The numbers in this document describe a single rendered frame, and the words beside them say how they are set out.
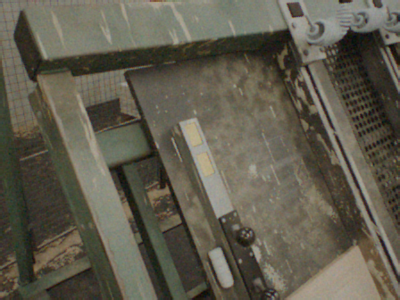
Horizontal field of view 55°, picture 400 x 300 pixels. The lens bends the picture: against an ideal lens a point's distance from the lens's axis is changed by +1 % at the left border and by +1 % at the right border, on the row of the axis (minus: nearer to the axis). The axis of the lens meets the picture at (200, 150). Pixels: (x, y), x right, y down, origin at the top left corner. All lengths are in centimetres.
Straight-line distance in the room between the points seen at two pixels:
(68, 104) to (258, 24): 52
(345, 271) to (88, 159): 73
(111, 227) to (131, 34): 37
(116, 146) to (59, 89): 18
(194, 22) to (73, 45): 29
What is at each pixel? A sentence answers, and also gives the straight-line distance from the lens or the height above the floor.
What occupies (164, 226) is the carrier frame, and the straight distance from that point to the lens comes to 201.
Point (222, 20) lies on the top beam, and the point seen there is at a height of 187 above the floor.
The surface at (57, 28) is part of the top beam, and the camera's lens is 74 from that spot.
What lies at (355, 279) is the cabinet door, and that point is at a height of 123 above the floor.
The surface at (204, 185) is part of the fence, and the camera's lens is 82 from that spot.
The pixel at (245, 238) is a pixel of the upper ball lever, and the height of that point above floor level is 153.
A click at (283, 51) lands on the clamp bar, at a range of 114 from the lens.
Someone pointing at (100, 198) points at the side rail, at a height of 160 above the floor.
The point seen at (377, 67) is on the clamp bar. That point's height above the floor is 167.
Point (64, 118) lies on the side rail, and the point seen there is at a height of 173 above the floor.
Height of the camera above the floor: 197
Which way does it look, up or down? 25 degrees down
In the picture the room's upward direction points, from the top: 1 degrees clockwise
